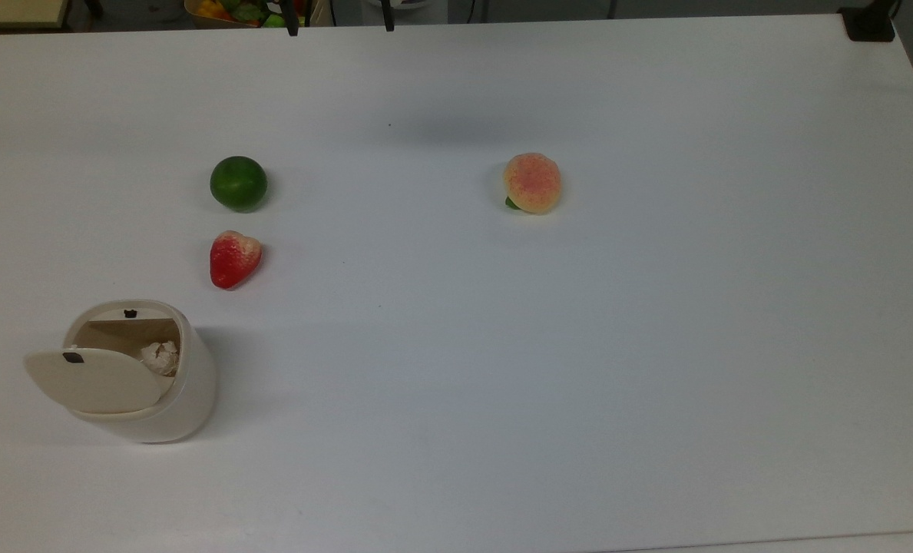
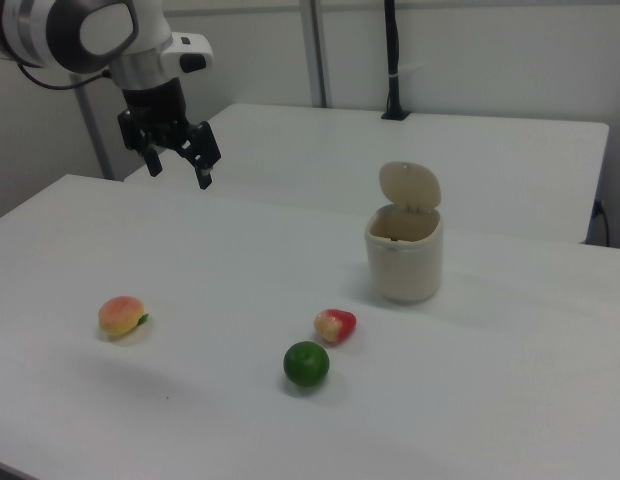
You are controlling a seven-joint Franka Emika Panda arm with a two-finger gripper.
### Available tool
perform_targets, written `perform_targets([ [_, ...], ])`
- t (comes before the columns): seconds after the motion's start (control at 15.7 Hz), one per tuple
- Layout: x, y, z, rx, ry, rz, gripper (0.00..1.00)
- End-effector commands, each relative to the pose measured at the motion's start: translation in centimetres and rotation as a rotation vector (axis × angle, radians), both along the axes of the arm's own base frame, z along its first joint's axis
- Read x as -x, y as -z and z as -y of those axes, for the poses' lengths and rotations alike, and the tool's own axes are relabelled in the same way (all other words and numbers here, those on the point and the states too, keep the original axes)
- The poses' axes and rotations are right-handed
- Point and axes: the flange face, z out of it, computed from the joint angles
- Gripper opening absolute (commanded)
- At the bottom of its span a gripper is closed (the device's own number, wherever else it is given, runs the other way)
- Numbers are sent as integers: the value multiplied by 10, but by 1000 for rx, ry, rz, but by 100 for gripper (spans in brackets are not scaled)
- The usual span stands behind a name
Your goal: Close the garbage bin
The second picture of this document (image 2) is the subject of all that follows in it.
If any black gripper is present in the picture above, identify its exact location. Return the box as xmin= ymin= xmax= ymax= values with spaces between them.
xmin=116 ymin=78 xmax=223 ymax=190

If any beige garbage bin lid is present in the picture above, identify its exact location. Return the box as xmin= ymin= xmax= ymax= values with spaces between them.
xmin=378 ymin=160 xmax=442 ymax=209

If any beige garbage bin body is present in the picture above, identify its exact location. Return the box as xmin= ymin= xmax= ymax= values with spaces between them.
xmin=364 ymin=203 xmax=445 ymax=305

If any peach toy fruit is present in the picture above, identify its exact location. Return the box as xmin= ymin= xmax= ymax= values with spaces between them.
xmin=98 ymin=295 xmax=150 ymax=342

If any black pole with base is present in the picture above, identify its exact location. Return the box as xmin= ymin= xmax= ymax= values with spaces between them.
xmin=380 ymin=0 xmax=412 ymax=122

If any red toy fruit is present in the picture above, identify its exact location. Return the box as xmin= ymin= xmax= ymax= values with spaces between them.
xmin=313 ymin=308 xmax=358 ymax=346

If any green toy fruit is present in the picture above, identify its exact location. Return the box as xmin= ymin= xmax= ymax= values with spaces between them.
xmin=282 ymin=340 xmax=331 ymax=388

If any grey metal frame post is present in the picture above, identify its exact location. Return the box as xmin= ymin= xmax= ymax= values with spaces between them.
xmin=72 ymin=85 xmax=116 ymax=181

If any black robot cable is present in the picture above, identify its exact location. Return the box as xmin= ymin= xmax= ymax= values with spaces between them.
xmin=12 ymin=58 xmax=114 ymax=92

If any grey metal wall post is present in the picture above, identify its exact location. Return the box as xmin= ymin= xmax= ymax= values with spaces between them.
xmin=298 ymin=0 xmax=334 ymax=109

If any dark wall cable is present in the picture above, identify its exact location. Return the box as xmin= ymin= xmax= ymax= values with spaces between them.
xmin=592 ymin=198 xmax=612 ymax=248

